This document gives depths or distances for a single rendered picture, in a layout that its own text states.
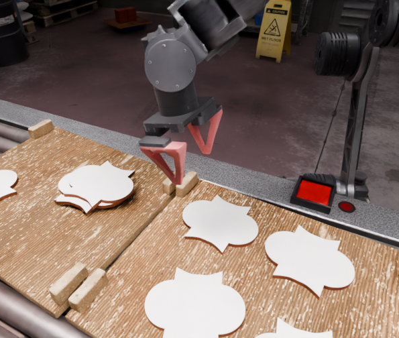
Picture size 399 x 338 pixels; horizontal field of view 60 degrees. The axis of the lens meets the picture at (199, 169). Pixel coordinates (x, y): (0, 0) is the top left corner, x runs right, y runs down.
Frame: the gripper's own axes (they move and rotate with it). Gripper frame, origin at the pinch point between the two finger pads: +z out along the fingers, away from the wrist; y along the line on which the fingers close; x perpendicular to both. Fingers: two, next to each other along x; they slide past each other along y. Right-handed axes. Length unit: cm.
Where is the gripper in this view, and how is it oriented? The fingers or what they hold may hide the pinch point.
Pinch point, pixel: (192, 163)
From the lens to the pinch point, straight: 54.1
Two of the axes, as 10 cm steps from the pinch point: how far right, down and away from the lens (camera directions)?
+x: -8.7, -0.8, 4.9
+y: 4.6, -5.1, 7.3
